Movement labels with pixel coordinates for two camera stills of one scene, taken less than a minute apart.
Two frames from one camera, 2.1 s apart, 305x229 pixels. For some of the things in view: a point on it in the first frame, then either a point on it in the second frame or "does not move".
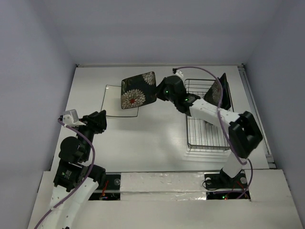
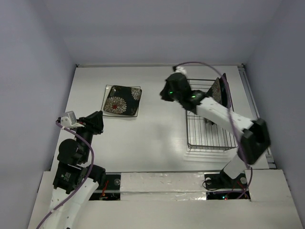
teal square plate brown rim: [227, 101] does not move
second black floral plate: [213, 94] does not move
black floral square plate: [138, 90] → [123, 100]
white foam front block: [162, 186] does not move
